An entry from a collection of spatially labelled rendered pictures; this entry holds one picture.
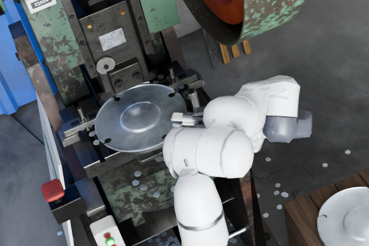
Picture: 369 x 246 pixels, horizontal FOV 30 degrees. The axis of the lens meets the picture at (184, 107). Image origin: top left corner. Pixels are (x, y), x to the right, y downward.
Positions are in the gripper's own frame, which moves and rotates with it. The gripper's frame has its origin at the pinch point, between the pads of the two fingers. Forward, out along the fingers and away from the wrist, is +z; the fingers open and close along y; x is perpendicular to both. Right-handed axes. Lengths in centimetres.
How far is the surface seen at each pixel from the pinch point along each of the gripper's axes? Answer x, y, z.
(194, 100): -9.7, -1.7, -0.6
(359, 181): -15, -43, -50
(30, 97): -78, -75, 116
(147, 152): 13.9, -0.3, 7.5
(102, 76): 0.2, 17.2, 21.7
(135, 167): 9.1, -13.9, 16.5
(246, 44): -120, -74, 12
